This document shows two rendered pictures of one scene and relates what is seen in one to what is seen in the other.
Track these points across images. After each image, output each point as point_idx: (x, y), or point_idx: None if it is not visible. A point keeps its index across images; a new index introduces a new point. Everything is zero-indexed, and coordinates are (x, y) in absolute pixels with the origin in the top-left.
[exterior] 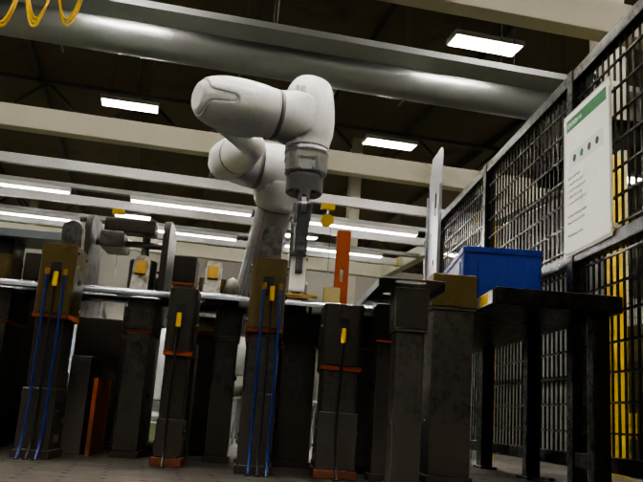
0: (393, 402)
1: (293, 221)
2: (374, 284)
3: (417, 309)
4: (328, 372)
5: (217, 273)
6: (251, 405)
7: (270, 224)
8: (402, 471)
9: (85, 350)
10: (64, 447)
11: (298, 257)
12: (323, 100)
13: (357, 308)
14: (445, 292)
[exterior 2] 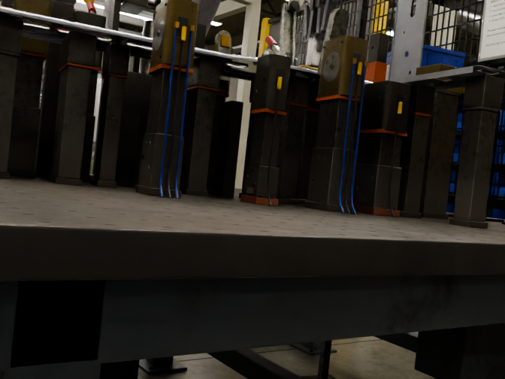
0: (476, 162)
1: (316, 5)
2: (456, 70)
3: (496, 93)
4: (385, 135)
5: (229, 43)
6: (339, 158)
7: (209, 1)
8: (477, 212)
9: None
10: None
11: (322, 37)
12: None
13: (408, 86)
14: (446, 79)
